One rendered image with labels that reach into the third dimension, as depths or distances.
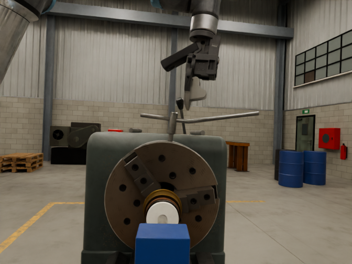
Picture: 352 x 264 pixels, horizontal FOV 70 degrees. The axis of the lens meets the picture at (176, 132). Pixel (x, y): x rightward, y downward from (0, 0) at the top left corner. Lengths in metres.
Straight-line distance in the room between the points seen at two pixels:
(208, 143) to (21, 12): 0.65
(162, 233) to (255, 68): 11.92
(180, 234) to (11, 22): 0.67
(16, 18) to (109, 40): 10.50
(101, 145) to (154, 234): 0.51
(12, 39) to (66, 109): 10.14
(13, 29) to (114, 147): 0.43
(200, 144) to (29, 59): 11.04
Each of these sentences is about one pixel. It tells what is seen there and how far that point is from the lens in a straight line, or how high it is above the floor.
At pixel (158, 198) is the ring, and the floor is 1.12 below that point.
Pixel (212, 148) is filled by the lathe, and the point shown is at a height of 1.21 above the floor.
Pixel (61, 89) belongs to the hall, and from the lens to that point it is 11.14.
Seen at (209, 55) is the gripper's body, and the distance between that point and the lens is 0.70.
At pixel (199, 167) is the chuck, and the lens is 0.70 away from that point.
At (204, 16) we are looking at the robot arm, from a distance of 0.74.
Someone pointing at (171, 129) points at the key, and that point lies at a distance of 0.72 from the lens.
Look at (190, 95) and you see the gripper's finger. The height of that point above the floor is 1.37.
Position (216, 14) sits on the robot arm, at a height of 1.59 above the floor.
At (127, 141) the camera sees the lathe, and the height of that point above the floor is 1.23.
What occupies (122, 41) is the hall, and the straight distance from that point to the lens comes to 11.23.
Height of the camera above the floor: 1.26
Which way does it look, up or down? level
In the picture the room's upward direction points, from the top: 2 degrees clockwise
